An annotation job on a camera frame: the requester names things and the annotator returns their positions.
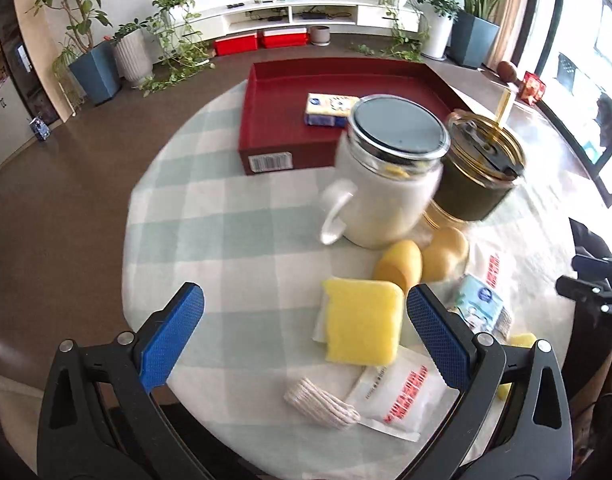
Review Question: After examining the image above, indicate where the yellow egg-shaped makeup sponge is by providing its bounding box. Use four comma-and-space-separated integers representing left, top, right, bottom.
373, 240, 423, 293

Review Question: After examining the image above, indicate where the red tray box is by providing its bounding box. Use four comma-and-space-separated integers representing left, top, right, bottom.
238, 57, 459, 176

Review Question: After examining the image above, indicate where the plant in white ribbed planter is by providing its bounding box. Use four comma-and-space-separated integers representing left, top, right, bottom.
110, 17, 154, 86

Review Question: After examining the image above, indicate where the large white red-print packet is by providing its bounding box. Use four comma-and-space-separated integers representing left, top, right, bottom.
345, 347, 449, 443

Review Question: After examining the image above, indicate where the red storage box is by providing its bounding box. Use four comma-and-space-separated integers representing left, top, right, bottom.
261, 28, 308, 49
214, 34, 259, 57

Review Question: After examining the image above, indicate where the trailing green vine plant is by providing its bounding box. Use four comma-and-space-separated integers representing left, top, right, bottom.
136, 0, 217, 96

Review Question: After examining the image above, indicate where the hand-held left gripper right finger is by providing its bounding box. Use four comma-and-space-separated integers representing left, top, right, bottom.
406, 283, 574, 480

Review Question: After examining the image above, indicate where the black chair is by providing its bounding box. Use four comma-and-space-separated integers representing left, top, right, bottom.
568, 217, 612, 261

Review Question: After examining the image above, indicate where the plain white packet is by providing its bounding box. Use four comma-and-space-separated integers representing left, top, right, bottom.
312, 292, 331, 346

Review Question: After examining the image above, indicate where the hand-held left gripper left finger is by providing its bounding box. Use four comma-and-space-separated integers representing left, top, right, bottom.
38, 282, 207, 480

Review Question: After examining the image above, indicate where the small yellow sponge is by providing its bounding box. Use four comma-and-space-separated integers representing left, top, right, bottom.
498, 332, 538, 401

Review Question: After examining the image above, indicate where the broad-leaf plant in blue planter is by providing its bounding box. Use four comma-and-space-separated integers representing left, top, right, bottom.
441, 0, 546, 68

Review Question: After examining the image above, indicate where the tall plant in blue planter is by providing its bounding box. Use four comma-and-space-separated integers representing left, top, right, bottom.
33, 0, 121, 106

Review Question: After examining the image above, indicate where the plant in white smooth pot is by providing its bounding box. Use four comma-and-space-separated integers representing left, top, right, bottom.
416, 0, 459, 59

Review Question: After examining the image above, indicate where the small red gift box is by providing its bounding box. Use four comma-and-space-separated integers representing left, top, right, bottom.
518, 71, 546, 103

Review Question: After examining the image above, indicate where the white cabinet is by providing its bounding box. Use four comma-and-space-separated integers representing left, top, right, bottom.
0, 77, 34, 181

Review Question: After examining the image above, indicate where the amber tumbler with dark sleeve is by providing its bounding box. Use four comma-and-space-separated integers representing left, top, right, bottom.
423, 89, 527, 226

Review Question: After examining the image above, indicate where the yellow and blue tissue pack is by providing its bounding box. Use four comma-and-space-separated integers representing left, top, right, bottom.
304, 92, 361, 128

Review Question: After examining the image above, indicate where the yellow gourd-shaped makeup sponge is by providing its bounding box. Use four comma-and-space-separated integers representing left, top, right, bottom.
422, 226, 469, 281

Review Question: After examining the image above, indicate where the light blue tissue pack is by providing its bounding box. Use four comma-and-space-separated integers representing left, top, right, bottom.
448, 274, 514, 338

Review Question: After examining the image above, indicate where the beige curtain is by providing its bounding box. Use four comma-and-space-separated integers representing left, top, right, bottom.
486, 0, 537, 71

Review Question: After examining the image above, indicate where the yellow rectangular sponge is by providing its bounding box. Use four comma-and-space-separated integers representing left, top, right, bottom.
322, 277, 404, 366

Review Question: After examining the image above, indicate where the white knit cloth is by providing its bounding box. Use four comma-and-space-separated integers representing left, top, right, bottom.
284, 377, 361, 429

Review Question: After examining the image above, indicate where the small white red-print packet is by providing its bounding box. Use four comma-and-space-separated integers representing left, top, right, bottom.
468, 240, 503, 291

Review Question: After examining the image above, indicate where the white mug with lid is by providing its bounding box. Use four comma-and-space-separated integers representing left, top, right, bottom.
320, 95, 451, 249

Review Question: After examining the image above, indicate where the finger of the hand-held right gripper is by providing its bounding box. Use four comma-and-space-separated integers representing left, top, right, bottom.
572, 254, 612, 286
556, 276, 612, 313

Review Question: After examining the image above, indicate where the white TV stand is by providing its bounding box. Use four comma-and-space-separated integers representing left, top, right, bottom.
186, 0, 424, 43

